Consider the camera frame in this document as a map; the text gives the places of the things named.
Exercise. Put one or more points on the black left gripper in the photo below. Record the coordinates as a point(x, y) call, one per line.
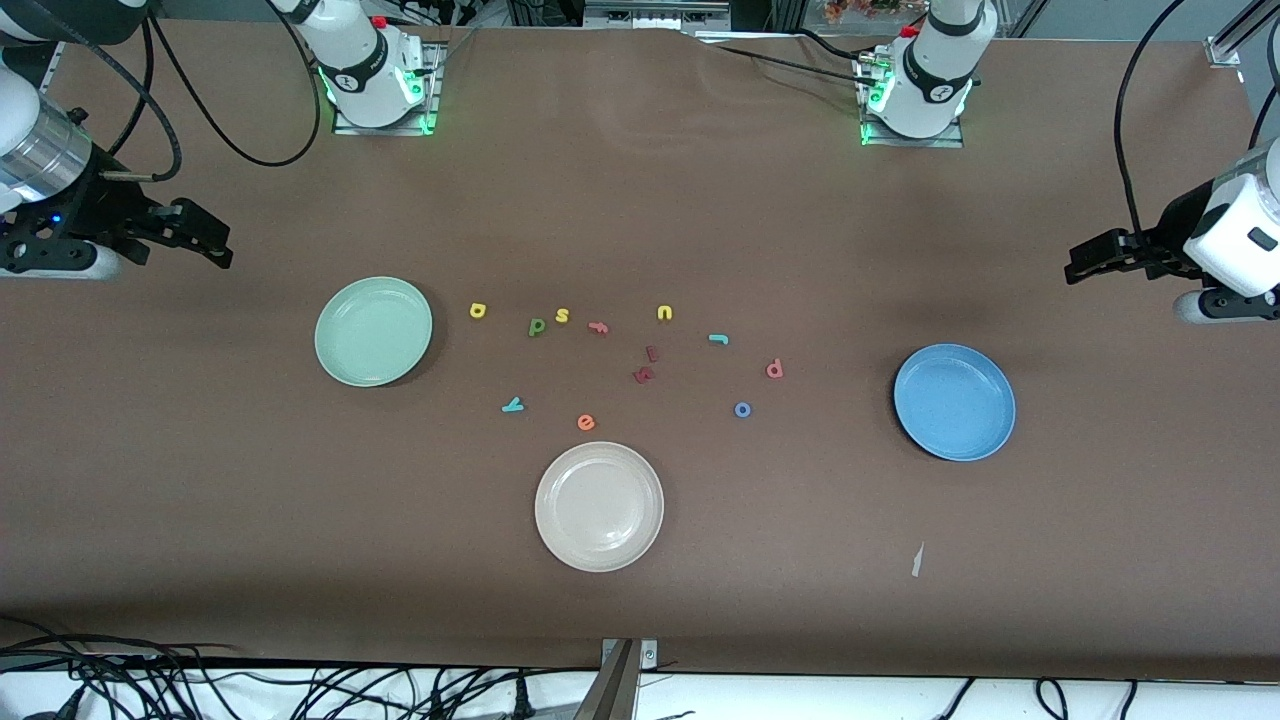
point(1166, 240)

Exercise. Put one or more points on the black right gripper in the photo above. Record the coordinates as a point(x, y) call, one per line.
point(103, 206)

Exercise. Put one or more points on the green letter p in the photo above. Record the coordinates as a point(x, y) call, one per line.
point(537, 326)

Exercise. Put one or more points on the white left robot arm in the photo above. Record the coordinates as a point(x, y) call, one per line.
point(930, 70)

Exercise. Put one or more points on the green plate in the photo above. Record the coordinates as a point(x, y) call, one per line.
point(370, 335)

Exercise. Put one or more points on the blue plate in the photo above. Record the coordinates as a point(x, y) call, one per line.
point(955, 400)

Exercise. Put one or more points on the brown table cover sheet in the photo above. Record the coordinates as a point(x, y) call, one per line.
point(200, 500)

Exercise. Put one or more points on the teal letter y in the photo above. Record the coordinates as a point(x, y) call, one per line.
point(512, 405)

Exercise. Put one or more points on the orange flower decoration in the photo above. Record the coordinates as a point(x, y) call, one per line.
point(850, 10)

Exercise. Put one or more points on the white paper scrap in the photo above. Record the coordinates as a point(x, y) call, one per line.
point(917, 560)

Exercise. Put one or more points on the beige plate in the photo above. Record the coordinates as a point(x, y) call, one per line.
point(600, 505)

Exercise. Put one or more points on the silver metal box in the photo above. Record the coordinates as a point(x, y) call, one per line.
point(650, 15)

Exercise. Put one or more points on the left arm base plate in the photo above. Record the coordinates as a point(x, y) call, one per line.
point(930, 142)

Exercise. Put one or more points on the aluminium frame profile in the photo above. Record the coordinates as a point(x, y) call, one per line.
point(1225, 50)

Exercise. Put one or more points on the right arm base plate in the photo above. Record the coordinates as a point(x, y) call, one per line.
point(434, 90)

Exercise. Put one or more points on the metal bracket with post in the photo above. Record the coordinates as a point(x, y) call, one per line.
point(620, 690)

